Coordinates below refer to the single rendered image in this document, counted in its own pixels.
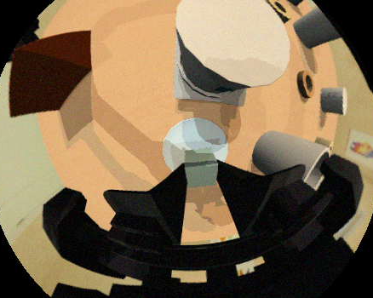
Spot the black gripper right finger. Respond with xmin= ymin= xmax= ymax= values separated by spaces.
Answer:
xmin=216 ymin=159 xmax=306 ymax=238

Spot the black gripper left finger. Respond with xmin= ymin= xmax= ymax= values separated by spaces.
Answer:
xmin=102 ymin=163 xmax=187 ymax=245

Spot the white round dish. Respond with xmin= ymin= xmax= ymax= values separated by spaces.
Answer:
xmin=163 ymin=118 xmax=228 ymax=172

